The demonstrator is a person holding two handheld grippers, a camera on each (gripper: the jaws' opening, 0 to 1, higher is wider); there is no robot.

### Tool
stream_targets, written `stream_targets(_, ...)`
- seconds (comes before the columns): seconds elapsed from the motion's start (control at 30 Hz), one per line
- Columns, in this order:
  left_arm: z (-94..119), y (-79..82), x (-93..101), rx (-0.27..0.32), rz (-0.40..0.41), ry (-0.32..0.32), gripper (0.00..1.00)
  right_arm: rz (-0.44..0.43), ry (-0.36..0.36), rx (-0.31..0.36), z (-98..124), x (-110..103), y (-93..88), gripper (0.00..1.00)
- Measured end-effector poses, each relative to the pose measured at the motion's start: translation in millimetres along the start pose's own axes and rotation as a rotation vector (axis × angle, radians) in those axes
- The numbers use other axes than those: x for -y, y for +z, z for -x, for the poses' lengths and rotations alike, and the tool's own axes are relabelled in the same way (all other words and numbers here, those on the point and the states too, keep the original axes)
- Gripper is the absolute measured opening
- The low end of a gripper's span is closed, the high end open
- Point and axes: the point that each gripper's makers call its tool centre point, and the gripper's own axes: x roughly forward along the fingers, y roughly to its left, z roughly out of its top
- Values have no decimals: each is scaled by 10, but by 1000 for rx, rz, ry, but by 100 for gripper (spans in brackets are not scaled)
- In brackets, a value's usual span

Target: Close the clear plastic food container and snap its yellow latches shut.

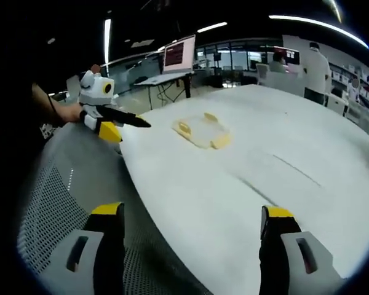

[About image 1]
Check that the pale yellow plastic buckle part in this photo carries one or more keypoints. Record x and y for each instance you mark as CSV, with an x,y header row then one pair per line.
x,y
221,142
183,129

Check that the person's left hand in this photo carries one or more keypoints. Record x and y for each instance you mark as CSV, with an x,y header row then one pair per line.
x,y
72,113

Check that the white office desk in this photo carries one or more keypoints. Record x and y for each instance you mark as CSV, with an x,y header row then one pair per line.
x,y
160,80

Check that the white office chair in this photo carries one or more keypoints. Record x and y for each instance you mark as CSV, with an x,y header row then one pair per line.
x,y
262,73

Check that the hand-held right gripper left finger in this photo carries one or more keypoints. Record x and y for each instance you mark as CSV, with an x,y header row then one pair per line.
x,y
110,252

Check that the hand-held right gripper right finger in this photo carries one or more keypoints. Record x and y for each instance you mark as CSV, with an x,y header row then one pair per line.
x,y
276,255

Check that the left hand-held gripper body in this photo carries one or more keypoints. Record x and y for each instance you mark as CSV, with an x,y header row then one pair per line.
x,y
93,92

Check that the computer monitor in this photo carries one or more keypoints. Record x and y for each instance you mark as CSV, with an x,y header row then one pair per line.
x,y
179,54

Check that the long ceiling light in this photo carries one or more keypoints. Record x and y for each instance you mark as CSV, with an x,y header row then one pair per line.
x,y
319,24
212,27
107,40

